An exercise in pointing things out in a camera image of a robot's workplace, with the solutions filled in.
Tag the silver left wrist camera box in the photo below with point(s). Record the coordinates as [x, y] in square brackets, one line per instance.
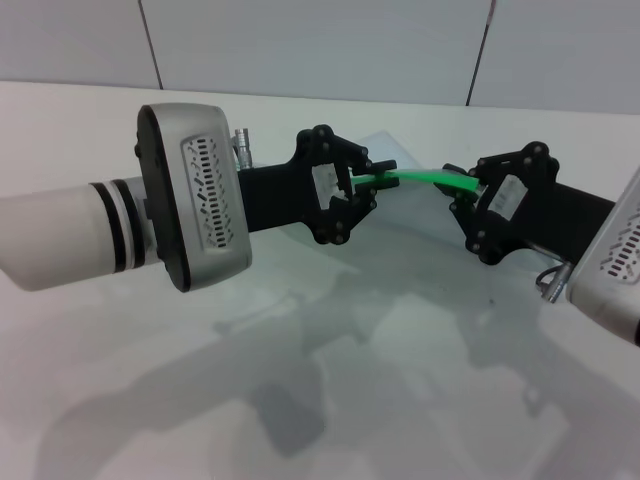
[200, 200]

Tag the clear green-zip document bag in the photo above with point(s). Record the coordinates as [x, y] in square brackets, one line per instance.
[425, 176]

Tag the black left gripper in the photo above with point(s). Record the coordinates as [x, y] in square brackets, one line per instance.
[280, 197]

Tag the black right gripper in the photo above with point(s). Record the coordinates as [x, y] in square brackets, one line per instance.
[555, 215]

